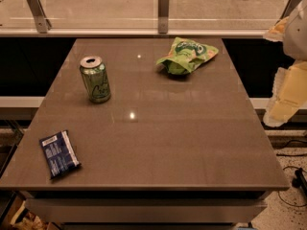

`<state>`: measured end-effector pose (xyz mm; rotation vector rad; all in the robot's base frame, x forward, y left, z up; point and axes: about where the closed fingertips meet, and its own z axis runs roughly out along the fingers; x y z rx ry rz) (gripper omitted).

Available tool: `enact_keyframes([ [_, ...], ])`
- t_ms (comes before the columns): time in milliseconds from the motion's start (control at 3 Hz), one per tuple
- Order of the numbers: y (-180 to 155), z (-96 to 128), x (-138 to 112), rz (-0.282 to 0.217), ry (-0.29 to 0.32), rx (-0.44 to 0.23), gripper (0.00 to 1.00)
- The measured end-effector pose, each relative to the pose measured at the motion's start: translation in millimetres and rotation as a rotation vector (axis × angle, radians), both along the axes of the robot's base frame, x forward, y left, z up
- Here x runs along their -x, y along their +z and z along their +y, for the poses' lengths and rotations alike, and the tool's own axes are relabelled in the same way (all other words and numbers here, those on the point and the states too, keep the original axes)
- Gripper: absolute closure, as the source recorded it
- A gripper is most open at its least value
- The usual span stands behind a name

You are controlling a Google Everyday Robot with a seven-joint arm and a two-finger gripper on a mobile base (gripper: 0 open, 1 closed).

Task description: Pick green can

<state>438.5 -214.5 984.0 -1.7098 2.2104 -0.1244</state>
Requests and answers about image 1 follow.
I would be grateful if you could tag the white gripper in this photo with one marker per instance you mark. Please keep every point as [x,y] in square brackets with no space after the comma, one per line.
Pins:
[296,35]

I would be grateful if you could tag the middle metal railing bracket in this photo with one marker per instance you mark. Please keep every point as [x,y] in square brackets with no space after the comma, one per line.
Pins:
[163,16]

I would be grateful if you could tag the left metal railing bracket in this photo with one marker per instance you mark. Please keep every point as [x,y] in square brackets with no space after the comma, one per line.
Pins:
[42,23]

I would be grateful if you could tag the metal railing bracket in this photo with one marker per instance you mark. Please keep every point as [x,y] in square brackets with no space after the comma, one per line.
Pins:
[163,16]
[42,23]
[292,3]

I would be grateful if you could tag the right metal railing bracket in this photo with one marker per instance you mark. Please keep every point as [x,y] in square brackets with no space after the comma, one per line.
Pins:
[292,3]

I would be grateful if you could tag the green chip bag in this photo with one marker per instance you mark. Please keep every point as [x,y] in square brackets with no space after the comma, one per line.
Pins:
[186,56]

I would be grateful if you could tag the glass railing panel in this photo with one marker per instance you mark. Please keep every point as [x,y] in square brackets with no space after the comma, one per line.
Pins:
[190,15]

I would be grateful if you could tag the green soda can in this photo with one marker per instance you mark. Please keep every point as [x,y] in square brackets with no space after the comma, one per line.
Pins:
[93,72]

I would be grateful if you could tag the grey table drawer front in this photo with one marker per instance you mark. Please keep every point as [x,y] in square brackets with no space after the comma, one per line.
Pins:
[146,210]

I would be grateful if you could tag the blue snack packet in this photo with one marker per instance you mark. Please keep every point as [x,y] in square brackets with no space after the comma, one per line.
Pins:
[59,153]

